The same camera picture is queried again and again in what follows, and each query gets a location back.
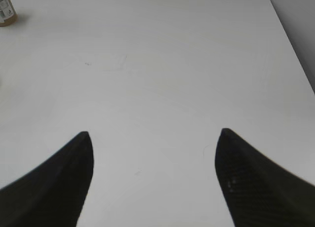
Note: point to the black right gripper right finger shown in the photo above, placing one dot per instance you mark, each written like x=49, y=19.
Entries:
x=259, y=192

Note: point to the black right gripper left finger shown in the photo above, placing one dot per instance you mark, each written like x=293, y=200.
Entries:
x=52, y=194

